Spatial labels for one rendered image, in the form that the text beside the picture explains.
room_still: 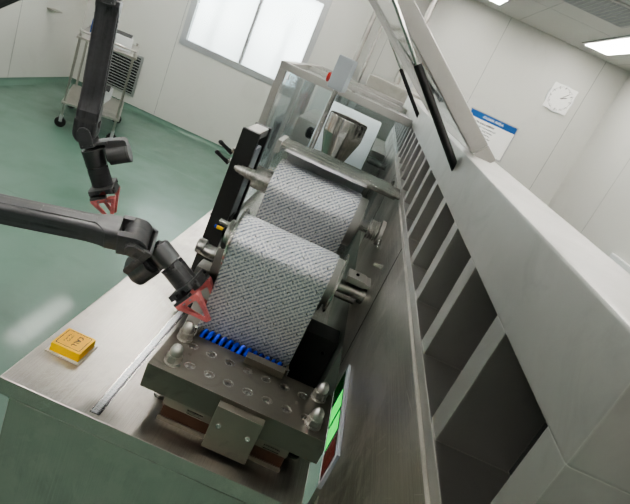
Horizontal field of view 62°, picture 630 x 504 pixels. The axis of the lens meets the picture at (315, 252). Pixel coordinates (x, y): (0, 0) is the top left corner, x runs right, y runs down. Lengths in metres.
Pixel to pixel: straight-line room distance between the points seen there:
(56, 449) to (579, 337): 1.09
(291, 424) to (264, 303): 0.28
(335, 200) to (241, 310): 0.38
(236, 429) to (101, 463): 0.29
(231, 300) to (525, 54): 5.92
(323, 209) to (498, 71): 5.52
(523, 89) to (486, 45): 0.67
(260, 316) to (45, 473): 0.56
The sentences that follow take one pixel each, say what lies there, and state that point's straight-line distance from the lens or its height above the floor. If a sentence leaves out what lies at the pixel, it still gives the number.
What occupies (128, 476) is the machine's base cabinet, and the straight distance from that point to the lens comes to 1.23.
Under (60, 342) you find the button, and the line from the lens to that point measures 1.30.
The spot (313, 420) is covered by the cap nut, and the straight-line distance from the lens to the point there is 1.12.
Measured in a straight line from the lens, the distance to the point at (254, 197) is 2.22.
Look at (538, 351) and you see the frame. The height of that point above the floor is 1.60.
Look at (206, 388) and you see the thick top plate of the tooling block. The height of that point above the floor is 1.03.
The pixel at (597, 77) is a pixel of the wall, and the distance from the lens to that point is 7.04.
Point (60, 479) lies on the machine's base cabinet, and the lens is 1.32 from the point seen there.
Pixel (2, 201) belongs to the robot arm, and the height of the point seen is 1.19.
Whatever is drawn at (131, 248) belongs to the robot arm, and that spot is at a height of 1.19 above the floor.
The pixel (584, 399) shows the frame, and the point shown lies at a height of 1.61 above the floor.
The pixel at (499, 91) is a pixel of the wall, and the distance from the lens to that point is 6.76.
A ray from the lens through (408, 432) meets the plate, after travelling 0.56.
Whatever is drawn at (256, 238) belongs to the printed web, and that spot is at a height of 1.29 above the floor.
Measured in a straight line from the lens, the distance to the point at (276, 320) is 1.22.
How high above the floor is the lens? 1.72
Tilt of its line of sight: 20 degrees down
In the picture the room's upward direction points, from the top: 25 degrees clockwise
